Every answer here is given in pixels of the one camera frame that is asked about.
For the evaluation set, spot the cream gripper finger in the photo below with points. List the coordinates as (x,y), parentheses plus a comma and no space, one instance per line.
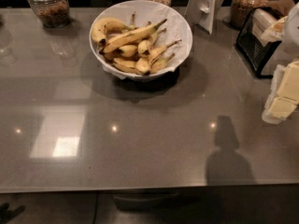
(277,109)

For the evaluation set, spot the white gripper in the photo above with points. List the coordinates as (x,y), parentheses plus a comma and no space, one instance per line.
(292,28)

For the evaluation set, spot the long top banana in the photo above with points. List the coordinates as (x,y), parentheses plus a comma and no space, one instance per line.
(131,36)

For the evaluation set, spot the white bowl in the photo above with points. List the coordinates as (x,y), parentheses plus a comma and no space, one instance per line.
(146,10)

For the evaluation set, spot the white paper bowl liner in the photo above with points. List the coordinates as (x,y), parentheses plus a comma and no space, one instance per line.
(177,28)

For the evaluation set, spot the lower right banana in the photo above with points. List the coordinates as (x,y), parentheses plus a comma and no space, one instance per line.
(161,63)

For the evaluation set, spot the lower centre banana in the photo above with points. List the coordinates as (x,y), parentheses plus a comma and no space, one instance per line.
(144,64)

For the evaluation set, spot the short middle banana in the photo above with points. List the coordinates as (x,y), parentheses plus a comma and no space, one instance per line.
(147,44)

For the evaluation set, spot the lower left banana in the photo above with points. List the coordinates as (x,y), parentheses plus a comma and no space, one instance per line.
(126,66)

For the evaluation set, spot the small centre banana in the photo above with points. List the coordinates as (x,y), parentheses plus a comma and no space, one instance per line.
(127,51)

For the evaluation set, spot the curved upper left banana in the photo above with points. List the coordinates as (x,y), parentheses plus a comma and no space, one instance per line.
(109,24)

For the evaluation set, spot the white packets in rack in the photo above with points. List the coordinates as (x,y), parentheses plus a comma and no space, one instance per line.
(266,28)

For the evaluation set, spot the right glass cereal jar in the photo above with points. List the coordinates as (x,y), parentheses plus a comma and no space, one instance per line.
(240,9)

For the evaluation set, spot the white sign stand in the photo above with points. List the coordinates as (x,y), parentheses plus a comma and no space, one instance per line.
(202,13)

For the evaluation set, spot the left glass cereal jar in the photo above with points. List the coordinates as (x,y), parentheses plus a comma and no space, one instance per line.
(51,13)

